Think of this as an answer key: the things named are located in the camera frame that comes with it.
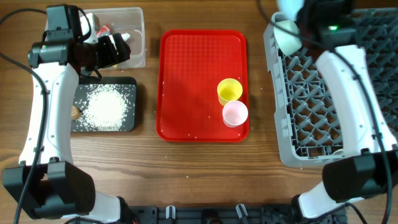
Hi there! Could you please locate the red snack wrapper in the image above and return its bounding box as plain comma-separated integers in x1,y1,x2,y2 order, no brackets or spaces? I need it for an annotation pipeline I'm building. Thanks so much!
96,24,111,38

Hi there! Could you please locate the white paper napkin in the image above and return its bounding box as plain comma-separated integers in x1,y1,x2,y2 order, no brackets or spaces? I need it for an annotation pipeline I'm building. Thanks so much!
108,33,130,48

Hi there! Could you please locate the pile of white rice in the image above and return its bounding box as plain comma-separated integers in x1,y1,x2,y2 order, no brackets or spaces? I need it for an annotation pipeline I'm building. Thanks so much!
74,84,134,132

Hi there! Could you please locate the brown food scrap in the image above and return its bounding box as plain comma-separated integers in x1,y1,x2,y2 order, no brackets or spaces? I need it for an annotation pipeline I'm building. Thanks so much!
72,106,81,121

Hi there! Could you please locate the yellow plastic cup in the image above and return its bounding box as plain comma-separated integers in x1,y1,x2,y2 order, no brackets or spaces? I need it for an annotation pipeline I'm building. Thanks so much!
217,78,243,106

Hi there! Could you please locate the light blue plate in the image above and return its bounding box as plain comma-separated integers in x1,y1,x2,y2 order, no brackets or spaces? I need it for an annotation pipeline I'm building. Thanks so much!
276,0,305,21

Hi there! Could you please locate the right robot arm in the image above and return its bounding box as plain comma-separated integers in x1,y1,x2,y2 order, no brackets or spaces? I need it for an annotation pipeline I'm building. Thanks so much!
292,1,397,219

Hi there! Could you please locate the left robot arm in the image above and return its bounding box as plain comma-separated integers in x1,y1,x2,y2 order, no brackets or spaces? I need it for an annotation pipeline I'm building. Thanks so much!
2,4,138,223

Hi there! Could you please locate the clear plastic waste bin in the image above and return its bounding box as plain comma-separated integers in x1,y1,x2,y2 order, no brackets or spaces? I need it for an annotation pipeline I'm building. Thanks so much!
85,7,146,70

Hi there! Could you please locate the black waste tray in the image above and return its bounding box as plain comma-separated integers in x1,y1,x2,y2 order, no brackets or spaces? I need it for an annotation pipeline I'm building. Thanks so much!
71,77,137,133

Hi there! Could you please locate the grey dishwasher rack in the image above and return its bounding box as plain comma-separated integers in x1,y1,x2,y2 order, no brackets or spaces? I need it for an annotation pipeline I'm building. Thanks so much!
263,8,398,169

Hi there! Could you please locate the spoon in rack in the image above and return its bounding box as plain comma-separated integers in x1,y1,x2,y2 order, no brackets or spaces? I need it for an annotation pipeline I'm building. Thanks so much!
333,149,343,155

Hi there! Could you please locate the red serving tray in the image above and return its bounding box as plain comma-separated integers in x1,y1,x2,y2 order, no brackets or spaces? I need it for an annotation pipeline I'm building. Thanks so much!
155,29,250,142

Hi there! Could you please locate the pink plastic cup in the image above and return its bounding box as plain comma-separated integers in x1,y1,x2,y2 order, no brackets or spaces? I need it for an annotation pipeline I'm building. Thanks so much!
222,101,249,128

